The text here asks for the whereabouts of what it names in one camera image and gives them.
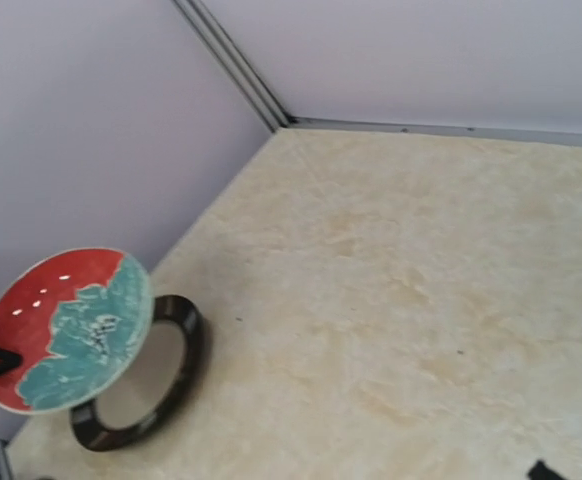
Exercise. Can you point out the left aluminium frame post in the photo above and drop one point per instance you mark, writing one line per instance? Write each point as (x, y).
(234, 63)

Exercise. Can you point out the black striped rim plate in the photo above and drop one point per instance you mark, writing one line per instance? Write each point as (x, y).
(153, 387)

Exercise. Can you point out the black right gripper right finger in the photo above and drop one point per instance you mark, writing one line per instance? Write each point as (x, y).
(540, 471)

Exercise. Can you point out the red and teal plate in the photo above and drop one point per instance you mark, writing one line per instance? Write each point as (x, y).
(77, 320)

